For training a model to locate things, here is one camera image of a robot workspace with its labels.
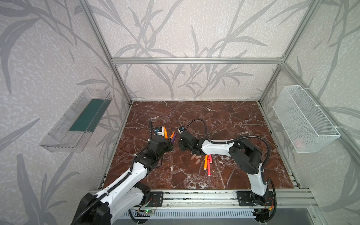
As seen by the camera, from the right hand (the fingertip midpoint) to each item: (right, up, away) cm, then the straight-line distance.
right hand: (181, 137), depth 94 cm
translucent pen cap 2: (+11, -12, -5) cm, 17 cm away
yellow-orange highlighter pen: (+17, -12, -6) cm, 21 cm away
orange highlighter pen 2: (-6, +1, +5) cm, 8 cm away
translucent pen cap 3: (+11, -14, -8) cm, 19 cm away
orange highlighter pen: (-8, +5, -14) cm, 17 cm away
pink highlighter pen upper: (+19, -13, -7) cm, 24 cm away
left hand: (-4, +3, -11) cm, 12 cm away
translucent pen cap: (+9, -11, -5) cm, 15 cm away
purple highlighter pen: (-5, -1, +3) cm, 6 cm away
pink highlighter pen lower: (+17, -17, -10) cm, 26 cm away
